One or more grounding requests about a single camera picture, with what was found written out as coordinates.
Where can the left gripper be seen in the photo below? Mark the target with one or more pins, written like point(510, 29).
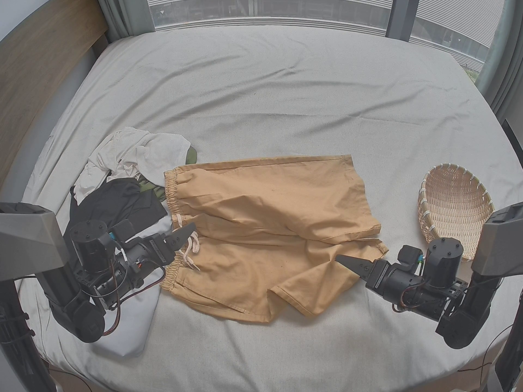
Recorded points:
point(151, 253)

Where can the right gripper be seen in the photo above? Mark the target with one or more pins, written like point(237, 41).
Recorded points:
point(392, 282)

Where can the tan shorts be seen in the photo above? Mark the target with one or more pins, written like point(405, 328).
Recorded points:
point(265, 219)

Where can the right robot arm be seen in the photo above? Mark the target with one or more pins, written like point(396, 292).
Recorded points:
point(496, 239)

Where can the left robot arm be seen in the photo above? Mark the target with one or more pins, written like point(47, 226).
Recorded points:
point(36, 239)

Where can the black garment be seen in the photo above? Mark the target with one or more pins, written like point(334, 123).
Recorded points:
point(122, 202)

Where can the green garment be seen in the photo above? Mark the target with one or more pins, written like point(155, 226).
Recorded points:
point(192, 155)

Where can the white garment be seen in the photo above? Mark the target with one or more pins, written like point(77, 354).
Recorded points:
point(155, 153)

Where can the pale grey garment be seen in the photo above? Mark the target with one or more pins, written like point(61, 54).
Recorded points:
point(135, 325)

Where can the round woven basket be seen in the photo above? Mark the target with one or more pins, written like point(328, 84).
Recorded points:
point(453, 202)

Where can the bed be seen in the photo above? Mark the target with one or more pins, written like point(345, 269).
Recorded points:
point(286, 96)

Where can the blue-green curtain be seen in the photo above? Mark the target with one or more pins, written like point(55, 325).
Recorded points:
point(122, 6)
point(506, 55)

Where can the window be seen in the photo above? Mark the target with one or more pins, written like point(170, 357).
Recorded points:
point(402, 6)

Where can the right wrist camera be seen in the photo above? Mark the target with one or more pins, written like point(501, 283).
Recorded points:
point(410, 255)

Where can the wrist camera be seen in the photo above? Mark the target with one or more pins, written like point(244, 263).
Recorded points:
point(122, 229)
point(410, 255)

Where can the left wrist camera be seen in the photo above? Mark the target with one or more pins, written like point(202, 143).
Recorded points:
point(122, 229)

